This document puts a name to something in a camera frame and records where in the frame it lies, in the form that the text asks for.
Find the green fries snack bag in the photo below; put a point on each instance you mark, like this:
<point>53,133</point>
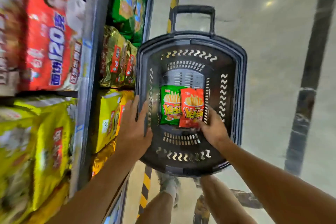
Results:
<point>170,103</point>

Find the black shopping basket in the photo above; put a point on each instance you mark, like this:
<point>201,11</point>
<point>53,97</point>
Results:
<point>228,63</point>

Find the person's right forearm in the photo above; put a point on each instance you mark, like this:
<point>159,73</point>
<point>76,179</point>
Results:
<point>278,184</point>

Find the person's left hand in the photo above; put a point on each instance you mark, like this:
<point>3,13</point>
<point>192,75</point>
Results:
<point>134,134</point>

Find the black metal shelf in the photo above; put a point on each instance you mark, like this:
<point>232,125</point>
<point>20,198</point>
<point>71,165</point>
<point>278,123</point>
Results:
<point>99,0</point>

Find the person's left forearm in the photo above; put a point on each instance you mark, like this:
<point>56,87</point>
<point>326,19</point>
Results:
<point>94,189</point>

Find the person's left leg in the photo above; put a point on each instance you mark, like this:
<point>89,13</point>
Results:
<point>155,210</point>

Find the person's right leg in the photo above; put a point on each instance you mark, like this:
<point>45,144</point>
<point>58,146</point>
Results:
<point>225,203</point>

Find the orange puffed snack bag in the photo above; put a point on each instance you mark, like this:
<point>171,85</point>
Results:
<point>191,105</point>

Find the person's right hand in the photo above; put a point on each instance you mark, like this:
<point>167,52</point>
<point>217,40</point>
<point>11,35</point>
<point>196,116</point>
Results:
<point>216,132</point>

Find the group of shiny olive bags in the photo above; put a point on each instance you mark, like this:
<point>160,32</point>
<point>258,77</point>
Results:
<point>116,56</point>

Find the person's leg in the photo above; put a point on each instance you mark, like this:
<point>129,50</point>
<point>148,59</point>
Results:
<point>225,203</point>
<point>155,210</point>

